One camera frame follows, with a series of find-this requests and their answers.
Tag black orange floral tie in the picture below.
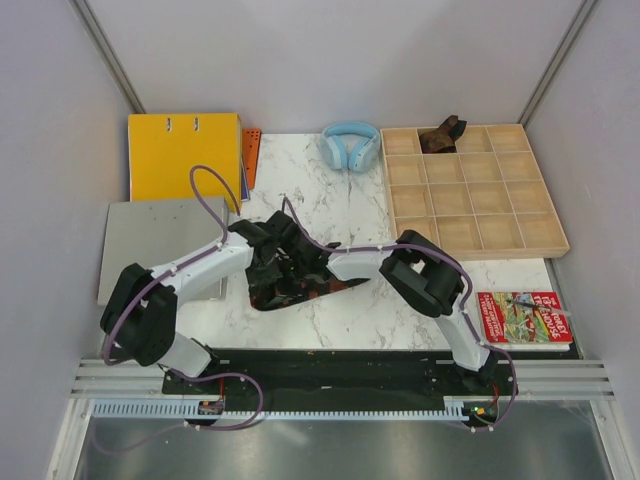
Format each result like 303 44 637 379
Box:
248 274 368 312

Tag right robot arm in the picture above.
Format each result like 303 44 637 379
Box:
266 210 497 394

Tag purple notebook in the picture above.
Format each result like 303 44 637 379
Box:
240 155 250 202

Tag orange perforated board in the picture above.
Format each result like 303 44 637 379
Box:
242 128 262 190

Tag light blue headphones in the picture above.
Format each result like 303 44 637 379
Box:
320 122 381 173

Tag brown rolled tie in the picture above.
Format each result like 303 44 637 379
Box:
418 115 467 154

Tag wooden compartment tray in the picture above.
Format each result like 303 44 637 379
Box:
381 124 570 261

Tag red treehouse book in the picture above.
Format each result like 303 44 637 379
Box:
476 291 574 352

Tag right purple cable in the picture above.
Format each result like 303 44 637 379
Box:
281 196 521 434

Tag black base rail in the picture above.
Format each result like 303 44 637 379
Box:
162 349 516 410

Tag yellow ring binder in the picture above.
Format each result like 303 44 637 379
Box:
128 113 242 212

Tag white cable duct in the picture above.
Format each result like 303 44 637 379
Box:
92 399 499 423

